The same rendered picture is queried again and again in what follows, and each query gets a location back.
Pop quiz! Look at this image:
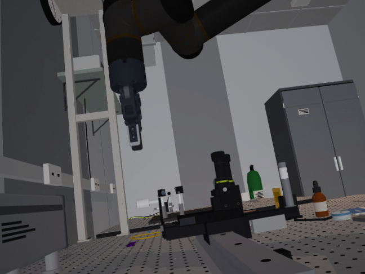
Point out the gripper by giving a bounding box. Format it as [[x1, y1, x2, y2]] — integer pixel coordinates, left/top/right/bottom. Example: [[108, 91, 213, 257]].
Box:
[[108, 58, 148, 151]]

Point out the black fence bar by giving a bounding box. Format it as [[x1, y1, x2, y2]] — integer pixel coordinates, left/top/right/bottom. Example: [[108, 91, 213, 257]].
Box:
[[242, 205, 304, 221]]

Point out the grey riser block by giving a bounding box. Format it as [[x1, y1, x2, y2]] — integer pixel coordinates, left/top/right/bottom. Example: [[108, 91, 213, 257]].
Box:
[[252, 215, 287, 234]]

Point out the white cylinder laser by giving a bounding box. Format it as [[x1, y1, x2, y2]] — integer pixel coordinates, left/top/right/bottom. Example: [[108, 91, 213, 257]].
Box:
[[136, 198, 159, 209]]

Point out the black lens tube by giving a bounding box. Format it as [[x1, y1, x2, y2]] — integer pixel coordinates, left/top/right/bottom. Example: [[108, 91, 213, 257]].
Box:
[[210, 151, 232, 183]]

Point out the black and white round disc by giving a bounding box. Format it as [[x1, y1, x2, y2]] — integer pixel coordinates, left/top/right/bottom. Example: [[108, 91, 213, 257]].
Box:
[[39, 0, 63, 26]]

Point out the green gas bottle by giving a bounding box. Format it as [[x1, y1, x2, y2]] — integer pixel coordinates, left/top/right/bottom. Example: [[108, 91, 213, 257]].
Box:
[[246, 164, 264, 200]]

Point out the grey instrument box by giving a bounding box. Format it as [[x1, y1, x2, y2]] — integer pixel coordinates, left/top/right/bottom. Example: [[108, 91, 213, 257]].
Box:
[[0, 193, 70, 272]]

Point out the yellow card box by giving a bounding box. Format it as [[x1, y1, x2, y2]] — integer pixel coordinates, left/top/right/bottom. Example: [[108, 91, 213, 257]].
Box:
[[271, 187, 283, 209]]

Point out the grey two-door cabinet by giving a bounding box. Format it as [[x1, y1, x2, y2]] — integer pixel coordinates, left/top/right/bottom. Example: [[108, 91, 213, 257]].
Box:
[[264, 80, 365, 198]]

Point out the amber dropper bottle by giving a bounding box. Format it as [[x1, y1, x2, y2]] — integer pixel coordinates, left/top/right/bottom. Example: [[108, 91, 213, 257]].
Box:
[[311, 180, 330, 218]]

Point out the light blue tape roll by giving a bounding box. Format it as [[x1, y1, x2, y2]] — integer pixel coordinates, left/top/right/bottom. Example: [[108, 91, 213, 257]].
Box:
[[331, 210, 353, 222]]

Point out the grey wall box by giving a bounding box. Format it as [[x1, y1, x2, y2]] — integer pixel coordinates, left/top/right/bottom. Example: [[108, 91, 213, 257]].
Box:
[[140, 32, 158, 68]]

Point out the white frame shelf unit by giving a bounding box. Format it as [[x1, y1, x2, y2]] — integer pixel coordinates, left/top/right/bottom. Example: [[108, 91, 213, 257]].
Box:
[[57, 10, 130, 243]]

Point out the black optic post mount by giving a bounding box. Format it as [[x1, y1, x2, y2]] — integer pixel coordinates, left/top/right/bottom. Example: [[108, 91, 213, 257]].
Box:
[[174, 185, 185, 215], [157, 187, 167, 218]]

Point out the white optic post mount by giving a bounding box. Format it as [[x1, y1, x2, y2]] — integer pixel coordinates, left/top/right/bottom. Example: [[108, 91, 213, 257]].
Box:
[[166, 189, 175, 214]]

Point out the yellow cable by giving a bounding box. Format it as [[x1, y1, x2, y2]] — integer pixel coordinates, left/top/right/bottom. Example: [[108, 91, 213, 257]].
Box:
[[129, 211, 161, 220]]

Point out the yellow ring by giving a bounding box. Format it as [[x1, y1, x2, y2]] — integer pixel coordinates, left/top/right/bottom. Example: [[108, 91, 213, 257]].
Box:
[[130, 231, 162, 240]]

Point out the grey wall trunking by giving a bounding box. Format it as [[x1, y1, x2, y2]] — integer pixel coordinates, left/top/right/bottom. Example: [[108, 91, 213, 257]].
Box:
[[0, 156, 118, 195]]

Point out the grey post with white band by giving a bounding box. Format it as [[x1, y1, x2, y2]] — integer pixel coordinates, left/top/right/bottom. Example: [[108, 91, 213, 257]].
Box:
[[277, 161, 296, 208]]

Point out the grey rail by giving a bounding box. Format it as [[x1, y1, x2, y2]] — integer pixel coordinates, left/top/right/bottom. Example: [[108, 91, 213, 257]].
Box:
[[196, 230, 312, 274]]

